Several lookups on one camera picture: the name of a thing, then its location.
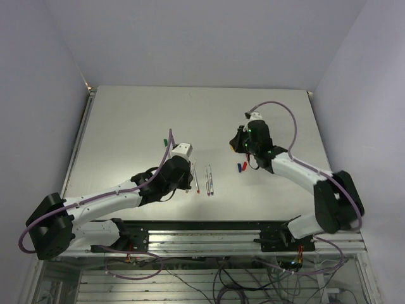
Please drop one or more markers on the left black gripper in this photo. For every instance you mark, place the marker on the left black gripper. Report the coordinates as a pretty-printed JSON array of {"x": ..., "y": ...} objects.
[{"x": 188, "y": 178}]

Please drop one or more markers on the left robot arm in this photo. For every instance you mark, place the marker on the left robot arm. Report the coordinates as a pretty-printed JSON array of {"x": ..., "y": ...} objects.
[{"x": 61, "y": 223}]

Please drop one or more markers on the red tipped pen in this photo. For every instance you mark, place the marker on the red tipped pen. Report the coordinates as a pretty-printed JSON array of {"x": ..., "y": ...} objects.
[{"x": 196, "y": 182}]

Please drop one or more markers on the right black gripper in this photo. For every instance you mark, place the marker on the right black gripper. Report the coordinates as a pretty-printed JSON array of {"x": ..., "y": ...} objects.
[{"x": 236, "y": 142}]

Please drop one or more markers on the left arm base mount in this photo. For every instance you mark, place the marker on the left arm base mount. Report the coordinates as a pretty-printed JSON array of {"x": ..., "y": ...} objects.
[{"x": 126, "y": 238}]

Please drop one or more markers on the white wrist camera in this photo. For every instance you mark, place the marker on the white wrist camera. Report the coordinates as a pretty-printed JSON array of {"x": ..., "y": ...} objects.
[
  {"x": 253, "y": 115},
  {"x": 183, "y": 150}
]

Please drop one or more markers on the blue tipped pen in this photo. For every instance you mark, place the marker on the blue tipped pen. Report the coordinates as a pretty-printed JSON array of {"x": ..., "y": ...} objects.
[{"x": 210, "y": 176}]

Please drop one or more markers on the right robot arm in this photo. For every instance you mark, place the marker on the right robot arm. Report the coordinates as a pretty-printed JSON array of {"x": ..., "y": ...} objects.
[{"x": 337, "y": 205}]

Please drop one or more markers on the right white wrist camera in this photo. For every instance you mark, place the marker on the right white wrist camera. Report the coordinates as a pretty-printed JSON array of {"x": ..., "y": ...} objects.
[{"x": 253, "y": 115}]

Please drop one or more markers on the yellow pen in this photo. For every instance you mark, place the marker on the yellow pen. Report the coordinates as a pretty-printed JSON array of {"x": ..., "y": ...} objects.
[{"x": 191, "y": 178}]

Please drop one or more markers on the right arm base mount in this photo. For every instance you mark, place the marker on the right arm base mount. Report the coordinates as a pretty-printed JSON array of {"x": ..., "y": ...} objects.
[{"x": 275, "y": 237}]

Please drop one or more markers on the purple tipped pen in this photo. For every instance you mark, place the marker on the purple tipped pen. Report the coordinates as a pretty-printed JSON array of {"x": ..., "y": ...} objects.
[{"x": 208, "y": 189}]

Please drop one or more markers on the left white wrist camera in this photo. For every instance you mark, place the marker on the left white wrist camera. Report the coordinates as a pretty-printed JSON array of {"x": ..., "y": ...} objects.
[{"x": 183, "y": 150}]

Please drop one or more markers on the aluminium frame rail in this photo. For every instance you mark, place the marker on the aluminium frame rail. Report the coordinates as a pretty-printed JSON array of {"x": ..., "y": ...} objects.
[{"x": 211, "y": 243}]

